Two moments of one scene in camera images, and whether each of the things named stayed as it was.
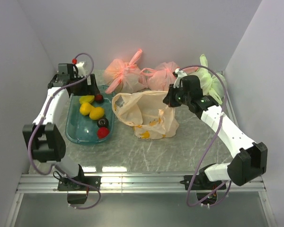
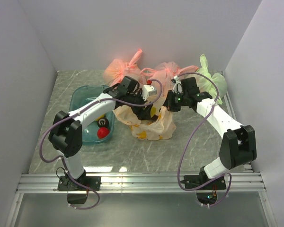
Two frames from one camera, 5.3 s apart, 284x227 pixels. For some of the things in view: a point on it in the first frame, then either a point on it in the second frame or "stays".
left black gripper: x=89 y=90 → x=143 y=113
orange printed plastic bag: x=147 y=112 stays
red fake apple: x=102 y=132 stays
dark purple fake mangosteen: x=103 y=122 stays
